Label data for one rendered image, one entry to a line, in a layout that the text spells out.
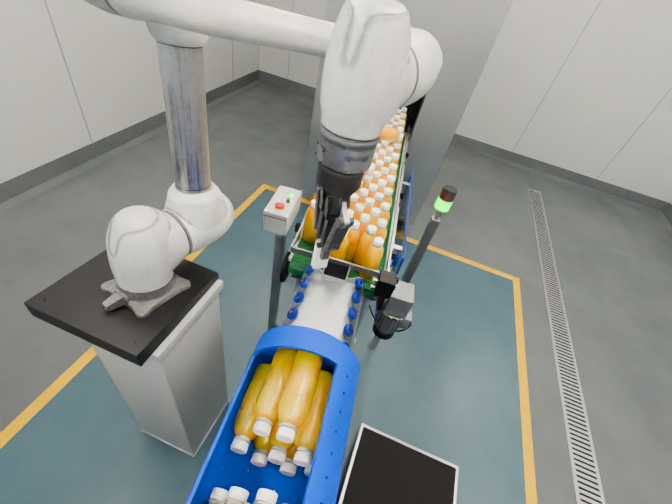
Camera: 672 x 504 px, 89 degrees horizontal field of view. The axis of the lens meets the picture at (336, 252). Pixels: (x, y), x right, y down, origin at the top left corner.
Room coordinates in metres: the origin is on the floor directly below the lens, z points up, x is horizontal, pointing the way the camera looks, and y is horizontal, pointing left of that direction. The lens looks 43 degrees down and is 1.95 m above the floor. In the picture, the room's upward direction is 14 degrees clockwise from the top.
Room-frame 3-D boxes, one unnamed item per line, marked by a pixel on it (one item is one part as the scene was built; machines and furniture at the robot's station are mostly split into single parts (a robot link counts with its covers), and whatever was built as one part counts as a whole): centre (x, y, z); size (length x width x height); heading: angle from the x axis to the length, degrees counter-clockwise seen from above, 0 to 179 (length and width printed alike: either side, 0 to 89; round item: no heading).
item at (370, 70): (0.50, 0.02, 1.82); 0.13 x 0.11 x 0.16; 157
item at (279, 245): (1.13, 0.26, 0.50); 0.04 x 0.04 x 1.00; 87
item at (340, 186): (0.49, 0.03, 1.64); 0.08 x 0.07 x 0.09; 31
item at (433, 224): (1.28, -0.40, 0.55); 0.04 x 0.04 x 1.10; 87
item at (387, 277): (0.95, -0.22, 0.95); 0.10 x 0.07 x 0.10; 87
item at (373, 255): (1.03, -0.15, 1.00); 0.07 x 0.07 x 0.19
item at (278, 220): (1.13, 0.26, 1.05); 0.20 x 0.10 x 0.10; 177
